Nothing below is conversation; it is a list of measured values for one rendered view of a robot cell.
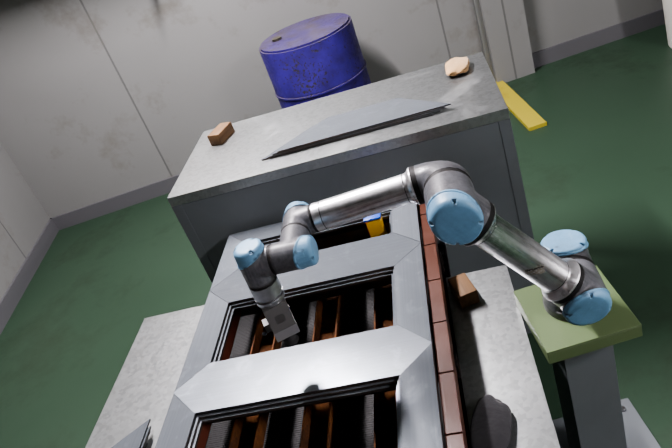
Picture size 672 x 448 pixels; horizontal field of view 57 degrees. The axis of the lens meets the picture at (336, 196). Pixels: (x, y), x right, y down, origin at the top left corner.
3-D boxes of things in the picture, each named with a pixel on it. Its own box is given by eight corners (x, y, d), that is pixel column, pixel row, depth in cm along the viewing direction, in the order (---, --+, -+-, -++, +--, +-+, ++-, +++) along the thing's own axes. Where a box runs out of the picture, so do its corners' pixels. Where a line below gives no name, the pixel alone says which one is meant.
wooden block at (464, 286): (480, 302, 191) (477, 289, 189) (462, 309, 191) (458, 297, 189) (467, 283, 200) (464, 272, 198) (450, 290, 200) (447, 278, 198)
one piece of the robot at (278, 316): (239, 287, 158) (263, 334, 166) (246, 307, 150) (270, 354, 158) (274, 271, 159) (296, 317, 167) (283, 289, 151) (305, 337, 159)
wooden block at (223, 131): (222, 144, 268) (217, 134, 266) (211, 146, 271) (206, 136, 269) (235, 131, 277) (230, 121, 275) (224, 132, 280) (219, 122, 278)
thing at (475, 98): (171, 207, 241) (166, 198, 239) (207, 139, 292) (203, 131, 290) (510, 118, 214) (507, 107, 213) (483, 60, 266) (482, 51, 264)
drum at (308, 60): (383, 125, 489) (345, 2, 441) (399, 161, 431) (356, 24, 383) (303, 153, 493) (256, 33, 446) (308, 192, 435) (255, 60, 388)
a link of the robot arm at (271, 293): (251, 295, 150) (245, 278, 157) (258, 309, 152) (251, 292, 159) (280, 282, 151) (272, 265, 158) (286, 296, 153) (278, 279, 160)
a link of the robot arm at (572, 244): (583, 256, 172) (579, 218, 165) (600, 289, 161) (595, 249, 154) (539, 265, 174) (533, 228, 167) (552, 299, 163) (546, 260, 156)
